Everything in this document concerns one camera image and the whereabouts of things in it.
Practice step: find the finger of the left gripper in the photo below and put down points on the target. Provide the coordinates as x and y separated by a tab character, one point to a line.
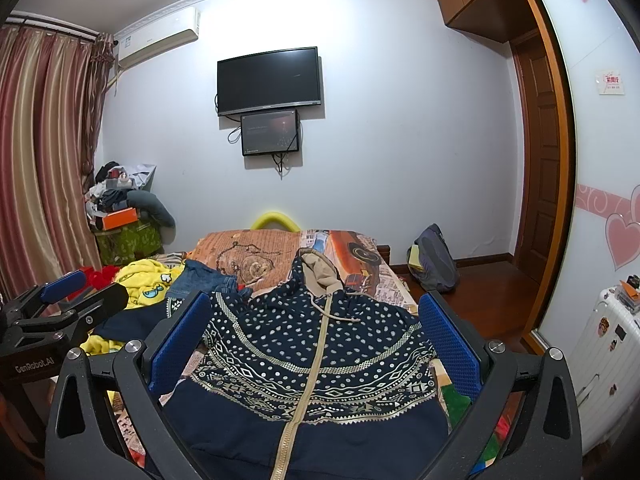
62	285
80	317

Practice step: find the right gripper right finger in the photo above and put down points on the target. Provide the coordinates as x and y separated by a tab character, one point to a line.
543	441

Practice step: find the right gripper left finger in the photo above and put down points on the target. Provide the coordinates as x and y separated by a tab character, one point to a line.
83	437

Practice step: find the navy patterned hooded sweater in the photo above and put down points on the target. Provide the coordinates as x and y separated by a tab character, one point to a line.
311	380

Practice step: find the clutter pile of clothes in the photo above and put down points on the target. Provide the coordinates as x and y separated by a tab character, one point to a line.
113	183

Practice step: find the red garment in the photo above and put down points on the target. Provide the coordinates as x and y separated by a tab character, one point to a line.
98	279

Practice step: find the yellow cartoon garment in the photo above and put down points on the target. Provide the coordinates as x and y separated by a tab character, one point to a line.
146	282

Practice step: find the printed orange bedspread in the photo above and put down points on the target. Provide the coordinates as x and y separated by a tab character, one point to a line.
262	260

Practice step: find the orange box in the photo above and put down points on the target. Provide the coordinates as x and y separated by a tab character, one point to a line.
120	218

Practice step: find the white sliding wardrobe door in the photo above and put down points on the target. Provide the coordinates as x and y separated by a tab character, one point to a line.
602	65

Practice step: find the striped red curtain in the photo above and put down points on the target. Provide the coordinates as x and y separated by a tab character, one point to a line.
53	88

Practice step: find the grey backpack on floor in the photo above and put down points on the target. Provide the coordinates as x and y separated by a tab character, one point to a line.
430	262

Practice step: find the white air conditioner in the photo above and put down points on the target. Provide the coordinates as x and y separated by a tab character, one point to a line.
167	33

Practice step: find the wooden door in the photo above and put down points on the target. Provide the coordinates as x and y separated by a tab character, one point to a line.
540	95

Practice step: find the small wall monitor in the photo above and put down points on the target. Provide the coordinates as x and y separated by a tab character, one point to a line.
270	133

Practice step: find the black wall television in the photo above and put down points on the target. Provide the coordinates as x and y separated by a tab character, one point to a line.
269	80

